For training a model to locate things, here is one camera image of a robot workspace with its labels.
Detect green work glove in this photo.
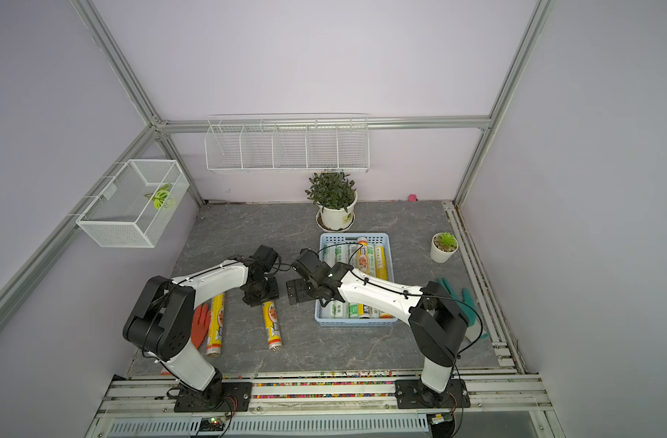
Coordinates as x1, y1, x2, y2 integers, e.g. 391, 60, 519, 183
437, 277, 487, 350

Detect white mesh wall basket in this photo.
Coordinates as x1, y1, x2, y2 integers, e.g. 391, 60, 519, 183
76, 159, 189, 248

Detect white wire wall shelf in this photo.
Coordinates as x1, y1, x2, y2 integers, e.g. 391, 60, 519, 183
205, 113, 371, 173

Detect green leaf toy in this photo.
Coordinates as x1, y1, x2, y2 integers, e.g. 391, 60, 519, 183
145, 184, 176, 211

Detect large potted green plant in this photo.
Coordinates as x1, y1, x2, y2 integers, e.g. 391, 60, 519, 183
305, 172, 358, 231

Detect yellow plastic wrap roll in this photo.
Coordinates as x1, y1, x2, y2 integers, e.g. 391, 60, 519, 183
373, 243, 394, 319

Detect white vent grille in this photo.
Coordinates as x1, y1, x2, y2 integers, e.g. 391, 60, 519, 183
103, 414, 431, 437

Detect orange work glove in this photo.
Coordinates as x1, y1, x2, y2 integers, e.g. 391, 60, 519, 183
191, 303, 211, 350

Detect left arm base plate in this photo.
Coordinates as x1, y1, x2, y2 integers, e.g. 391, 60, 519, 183
174, 381, 253, 412

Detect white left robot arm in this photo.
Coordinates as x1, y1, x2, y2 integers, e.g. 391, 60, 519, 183
123, 246, 281, 398

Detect blue plastic basket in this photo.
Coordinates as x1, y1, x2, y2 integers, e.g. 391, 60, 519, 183
314, 232, 397, 327

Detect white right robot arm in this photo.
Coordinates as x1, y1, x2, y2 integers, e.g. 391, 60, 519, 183
292, 249, 470, 397

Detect small potted succulent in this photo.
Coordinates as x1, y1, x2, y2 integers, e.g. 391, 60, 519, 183
430, 233, 459, 264

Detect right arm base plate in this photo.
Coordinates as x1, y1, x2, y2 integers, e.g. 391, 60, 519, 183
394, 379, 471, 411

